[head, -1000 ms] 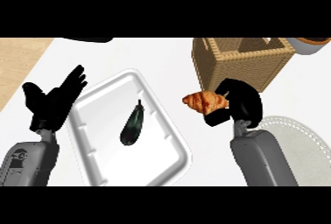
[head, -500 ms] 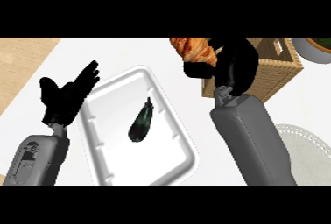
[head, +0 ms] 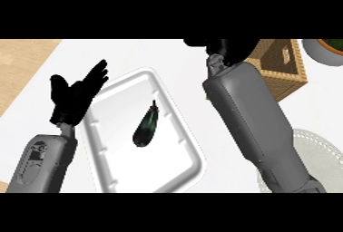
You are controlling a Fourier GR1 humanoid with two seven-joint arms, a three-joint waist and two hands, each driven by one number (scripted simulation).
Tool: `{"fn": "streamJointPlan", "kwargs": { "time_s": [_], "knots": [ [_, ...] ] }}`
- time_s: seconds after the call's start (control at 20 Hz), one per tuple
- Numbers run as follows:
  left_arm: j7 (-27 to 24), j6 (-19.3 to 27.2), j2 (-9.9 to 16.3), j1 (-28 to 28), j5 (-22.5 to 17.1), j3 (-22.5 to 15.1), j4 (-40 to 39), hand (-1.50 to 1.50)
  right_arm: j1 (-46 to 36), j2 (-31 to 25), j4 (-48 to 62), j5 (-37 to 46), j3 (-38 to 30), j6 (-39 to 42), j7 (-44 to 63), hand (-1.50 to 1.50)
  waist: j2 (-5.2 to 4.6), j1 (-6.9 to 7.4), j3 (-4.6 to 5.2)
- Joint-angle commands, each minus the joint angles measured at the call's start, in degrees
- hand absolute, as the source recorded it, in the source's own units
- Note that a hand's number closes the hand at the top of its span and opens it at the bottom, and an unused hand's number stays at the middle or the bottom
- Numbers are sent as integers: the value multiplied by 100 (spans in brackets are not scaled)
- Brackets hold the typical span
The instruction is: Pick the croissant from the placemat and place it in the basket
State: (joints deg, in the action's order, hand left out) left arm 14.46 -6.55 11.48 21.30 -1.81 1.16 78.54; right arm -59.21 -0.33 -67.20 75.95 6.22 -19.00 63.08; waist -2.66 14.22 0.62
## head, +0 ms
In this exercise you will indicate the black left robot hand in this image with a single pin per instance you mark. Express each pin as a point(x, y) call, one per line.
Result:
point(74, 96)

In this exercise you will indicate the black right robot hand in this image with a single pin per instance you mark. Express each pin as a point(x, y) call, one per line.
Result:
point(232, 50)

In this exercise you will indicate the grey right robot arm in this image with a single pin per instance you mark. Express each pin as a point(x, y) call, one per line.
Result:
point(254, 127)

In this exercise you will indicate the wicker basket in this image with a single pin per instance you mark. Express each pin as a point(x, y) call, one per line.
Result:
point(281, 71)

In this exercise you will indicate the white plastic tray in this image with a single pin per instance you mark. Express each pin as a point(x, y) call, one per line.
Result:
point(142, 133)

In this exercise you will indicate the grey bowl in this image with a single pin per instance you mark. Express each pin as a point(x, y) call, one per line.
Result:
point(322, 51)

